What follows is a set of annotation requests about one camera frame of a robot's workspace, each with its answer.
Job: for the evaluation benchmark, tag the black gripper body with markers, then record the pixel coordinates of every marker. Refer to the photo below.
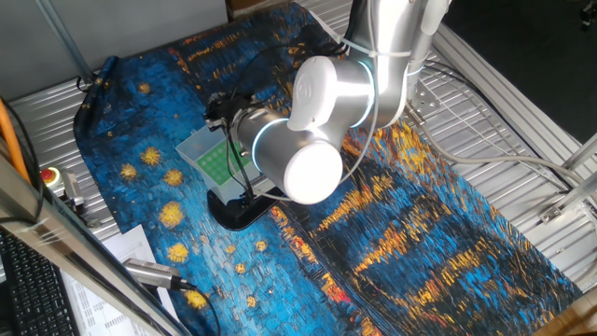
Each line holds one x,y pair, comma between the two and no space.
226,108

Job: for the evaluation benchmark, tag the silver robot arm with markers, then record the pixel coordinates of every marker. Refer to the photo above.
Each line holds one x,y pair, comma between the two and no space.
336,93

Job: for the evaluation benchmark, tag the clear box with green rack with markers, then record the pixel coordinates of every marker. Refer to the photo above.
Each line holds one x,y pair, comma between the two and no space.
210,158

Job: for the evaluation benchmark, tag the black wrist-mounted device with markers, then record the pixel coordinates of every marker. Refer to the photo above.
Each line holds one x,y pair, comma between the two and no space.
248,200

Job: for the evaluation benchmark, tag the brown cardboard box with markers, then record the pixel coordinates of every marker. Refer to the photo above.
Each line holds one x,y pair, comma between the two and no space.
252,4

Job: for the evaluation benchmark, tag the black C-clamp with steel screw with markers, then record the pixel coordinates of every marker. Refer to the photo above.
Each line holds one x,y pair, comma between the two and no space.
238,217

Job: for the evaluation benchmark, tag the grey metal pole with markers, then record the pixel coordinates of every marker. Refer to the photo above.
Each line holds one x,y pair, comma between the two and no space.
65,42

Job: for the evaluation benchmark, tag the red emergency stop button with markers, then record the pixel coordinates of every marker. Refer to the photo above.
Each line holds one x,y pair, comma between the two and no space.
49,175

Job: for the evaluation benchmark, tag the orange pole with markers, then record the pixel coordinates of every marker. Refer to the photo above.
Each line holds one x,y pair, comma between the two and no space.
9,135

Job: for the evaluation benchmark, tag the starry night painting cloth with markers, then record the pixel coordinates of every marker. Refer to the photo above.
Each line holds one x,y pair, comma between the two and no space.
420,242

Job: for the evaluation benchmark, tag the printed white paper sheet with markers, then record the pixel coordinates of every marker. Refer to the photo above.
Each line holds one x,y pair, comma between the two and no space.
93,308

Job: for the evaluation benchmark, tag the black computer keyboard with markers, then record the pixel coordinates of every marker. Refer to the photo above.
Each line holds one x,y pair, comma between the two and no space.
32,289

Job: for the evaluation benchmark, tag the black tripod device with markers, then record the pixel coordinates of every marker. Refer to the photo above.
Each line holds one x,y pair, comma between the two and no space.
590,11

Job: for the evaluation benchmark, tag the wooden board corner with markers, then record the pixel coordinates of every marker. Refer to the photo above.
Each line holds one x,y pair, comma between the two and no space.
578,322

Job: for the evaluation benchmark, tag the silver ridged camera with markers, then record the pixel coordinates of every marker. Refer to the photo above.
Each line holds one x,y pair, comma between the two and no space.
149,273

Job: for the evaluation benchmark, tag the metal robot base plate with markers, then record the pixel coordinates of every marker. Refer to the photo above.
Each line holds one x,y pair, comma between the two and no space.
426,100

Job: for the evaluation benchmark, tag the aluminium frame bar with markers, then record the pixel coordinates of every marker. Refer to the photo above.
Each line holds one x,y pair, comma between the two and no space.
70,247

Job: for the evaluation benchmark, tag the aluminium corner frame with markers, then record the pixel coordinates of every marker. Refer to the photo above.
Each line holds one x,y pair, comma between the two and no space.
578,191

